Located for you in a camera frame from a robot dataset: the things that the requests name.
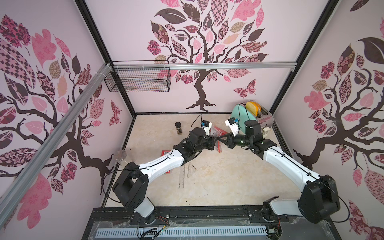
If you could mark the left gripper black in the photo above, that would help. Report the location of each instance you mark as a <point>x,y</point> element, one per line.
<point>210,143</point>

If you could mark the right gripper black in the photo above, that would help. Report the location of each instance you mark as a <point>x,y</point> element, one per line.
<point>231,141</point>

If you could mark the red ruler set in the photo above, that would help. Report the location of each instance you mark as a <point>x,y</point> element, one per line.
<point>218,147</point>
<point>164,152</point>
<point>222,131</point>

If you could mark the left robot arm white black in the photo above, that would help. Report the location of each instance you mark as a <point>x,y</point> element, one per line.
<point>131,185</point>

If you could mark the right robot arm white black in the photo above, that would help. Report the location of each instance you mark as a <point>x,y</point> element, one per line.
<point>319,194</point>

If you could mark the black lid spice jar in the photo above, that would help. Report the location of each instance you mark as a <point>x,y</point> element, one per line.
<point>178,128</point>

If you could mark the mint green toaster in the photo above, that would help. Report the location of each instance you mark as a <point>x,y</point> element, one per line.
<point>242,114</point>

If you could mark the yellow toast slice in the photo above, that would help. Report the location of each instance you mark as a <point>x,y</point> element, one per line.
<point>254,108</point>

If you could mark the clear plastic cup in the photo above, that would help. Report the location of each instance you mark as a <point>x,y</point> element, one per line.
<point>120,157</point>

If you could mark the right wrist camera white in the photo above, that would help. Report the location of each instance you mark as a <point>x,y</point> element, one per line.
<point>233,124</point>

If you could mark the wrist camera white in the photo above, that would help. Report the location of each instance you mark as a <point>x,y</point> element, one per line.
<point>206,126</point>
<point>233,124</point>

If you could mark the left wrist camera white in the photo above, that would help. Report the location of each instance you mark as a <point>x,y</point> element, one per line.
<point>206,126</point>

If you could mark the black wire basket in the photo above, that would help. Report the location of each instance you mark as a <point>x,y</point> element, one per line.
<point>139,76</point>

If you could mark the aluminium rail back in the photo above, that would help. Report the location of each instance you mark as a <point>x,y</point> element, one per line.
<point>205,66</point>

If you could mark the aluminium rail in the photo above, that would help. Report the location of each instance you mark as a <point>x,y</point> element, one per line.
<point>30,172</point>
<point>205,66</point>

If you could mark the white slotted cable duct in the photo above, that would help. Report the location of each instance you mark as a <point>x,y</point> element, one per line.
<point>178,232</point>

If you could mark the aluminium rail left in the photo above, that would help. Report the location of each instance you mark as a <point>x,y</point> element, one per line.
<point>30,172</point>

